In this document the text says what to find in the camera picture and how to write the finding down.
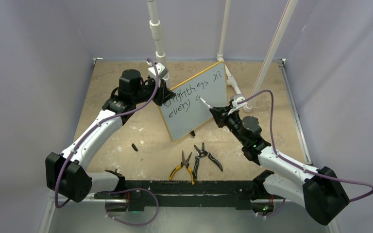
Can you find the black base bar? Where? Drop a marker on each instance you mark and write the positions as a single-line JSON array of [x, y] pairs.
[[143, 193]]

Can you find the yellow framed whiteboard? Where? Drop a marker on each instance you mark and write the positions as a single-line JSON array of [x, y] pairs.
[[186, 111]]

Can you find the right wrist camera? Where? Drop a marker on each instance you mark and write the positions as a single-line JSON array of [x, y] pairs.
[[236, 102]]

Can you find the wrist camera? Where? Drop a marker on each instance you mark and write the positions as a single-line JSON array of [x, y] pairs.
[[236, 102], [163, 71]]

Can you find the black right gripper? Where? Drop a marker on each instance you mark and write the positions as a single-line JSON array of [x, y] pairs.
[[220, 114]]

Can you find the white PVC pipe frame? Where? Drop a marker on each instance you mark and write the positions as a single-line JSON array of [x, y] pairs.
[[225, 29]]

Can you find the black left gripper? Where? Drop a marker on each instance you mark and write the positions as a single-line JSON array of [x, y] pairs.
[[163, 93]]

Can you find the black grey wire stripper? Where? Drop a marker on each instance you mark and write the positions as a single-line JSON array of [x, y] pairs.
[[202, 153]]

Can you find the white whiteboard marker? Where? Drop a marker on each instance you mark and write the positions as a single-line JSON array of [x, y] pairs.
[[206, 104]]

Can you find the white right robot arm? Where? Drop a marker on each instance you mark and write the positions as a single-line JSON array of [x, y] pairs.
[[319, 191]]

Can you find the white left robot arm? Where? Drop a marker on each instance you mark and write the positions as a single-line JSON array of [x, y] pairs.
[[66, 172]]

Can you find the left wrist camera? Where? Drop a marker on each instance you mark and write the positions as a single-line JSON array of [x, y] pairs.
[[163, 71]]

